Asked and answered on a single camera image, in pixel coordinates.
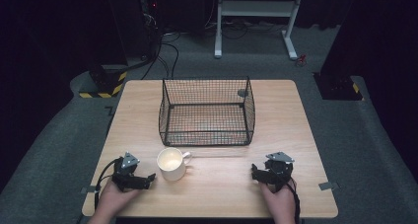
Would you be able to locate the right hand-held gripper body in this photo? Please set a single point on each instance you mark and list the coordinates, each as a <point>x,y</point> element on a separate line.
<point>278,170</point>

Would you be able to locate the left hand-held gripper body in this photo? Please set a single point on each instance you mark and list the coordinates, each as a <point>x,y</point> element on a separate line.
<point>126,174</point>

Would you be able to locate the white cup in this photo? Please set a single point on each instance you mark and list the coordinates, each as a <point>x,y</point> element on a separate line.
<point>171,164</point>

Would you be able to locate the person's left hand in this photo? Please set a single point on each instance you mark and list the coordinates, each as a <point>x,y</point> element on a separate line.
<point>115,199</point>

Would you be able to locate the person's right hand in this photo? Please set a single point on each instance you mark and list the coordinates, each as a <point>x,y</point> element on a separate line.
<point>279,201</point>

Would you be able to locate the grey tape piece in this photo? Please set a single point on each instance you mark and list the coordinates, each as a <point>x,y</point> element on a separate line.
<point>89,189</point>
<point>328,186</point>

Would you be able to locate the black yellow striped stand base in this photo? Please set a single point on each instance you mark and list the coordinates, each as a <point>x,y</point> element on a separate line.
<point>105,82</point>
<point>338,87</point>

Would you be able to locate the small red clip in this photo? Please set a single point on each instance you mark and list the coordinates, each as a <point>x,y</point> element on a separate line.
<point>300,60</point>

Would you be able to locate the white metal stand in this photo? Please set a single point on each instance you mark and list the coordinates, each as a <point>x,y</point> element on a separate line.
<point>258,8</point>

